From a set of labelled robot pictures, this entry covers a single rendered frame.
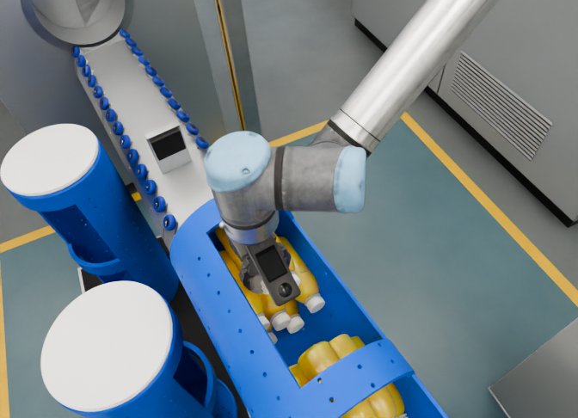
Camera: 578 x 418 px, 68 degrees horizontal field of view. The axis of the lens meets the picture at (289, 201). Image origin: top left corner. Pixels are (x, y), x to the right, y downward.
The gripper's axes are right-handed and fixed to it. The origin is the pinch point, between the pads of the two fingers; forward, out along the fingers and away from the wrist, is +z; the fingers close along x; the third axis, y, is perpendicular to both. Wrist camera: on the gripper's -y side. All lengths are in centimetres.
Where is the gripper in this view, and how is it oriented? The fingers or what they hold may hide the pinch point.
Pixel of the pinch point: (270, 285)
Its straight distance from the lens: 86.8
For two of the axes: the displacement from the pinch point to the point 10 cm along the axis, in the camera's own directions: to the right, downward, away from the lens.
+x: -8.5, 4.6, -2.7
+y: -5.3, -6.6, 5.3
